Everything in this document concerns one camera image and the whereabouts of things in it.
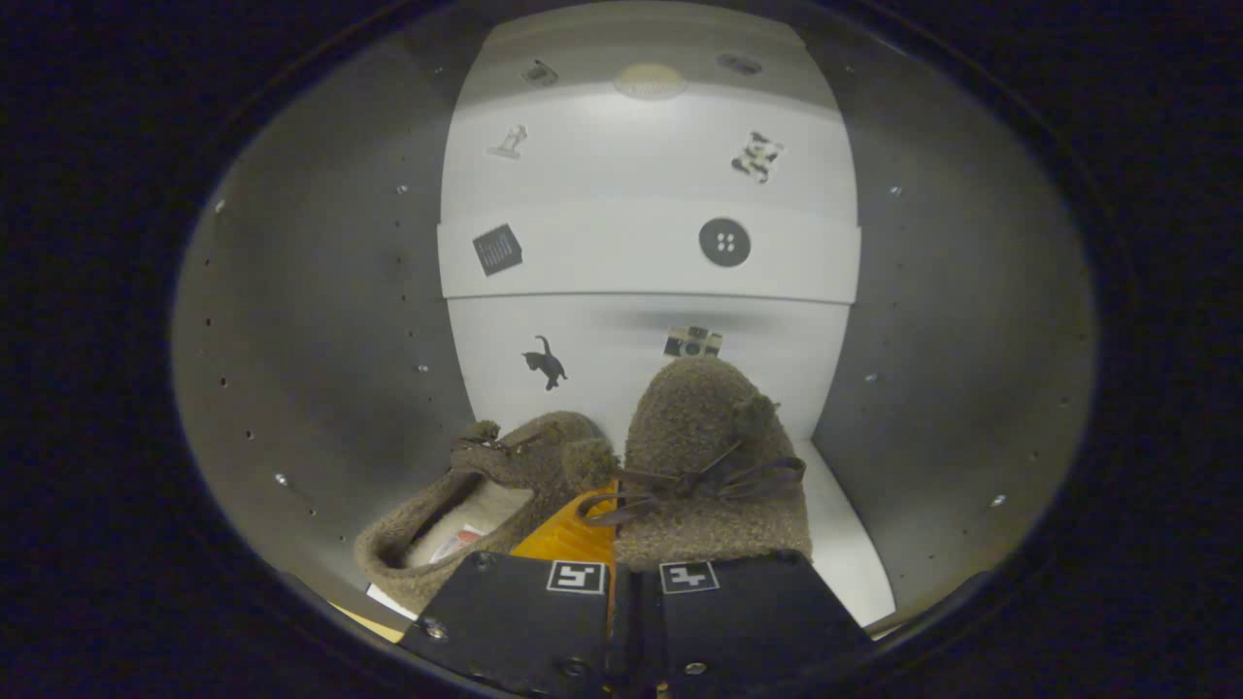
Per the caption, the grey shoe cabinet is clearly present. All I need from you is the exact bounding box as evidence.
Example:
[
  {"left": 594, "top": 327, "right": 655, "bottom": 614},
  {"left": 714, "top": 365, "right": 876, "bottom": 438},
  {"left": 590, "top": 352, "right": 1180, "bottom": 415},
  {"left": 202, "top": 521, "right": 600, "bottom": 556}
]
[{"left": 170, "top": 0, "right": 1098, "bottom": 644}]

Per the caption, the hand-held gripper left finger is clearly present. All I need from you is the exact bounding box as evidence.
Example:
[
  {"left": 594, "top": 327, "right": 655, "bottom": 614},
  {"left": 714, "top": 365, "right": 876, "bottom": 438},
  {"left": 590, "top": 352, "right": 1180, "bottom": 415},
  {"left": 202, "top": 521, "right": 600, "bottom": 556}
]
[{"left": 398, "top": 481, "right": 621, "bottom": 698}]

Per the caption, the brown fluffy shoe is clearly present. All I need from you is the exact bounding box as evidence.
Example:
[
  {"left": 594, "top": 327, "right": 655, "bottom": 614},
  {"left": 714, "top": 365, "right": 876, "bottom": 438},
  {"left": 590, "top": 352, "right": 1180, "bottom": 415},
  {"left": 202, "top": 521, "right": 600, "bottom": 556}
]
[
  {"left": 583, "top": 356, "right": 814, "bottom": 573},
  {"left": 354, "top": 412, "right": 621, "bottom": 616}
]

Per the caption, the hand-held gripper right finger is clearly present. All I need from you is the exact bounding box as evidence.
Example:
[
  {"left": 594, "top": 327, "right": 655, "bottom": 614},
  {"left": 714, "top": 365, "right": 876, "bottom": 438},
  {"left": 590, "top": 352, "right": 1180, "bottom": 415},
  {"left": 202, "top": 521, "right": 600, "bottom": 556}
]
[{"left": 621, "top": 550, "right": 873, "bottom": 698}]

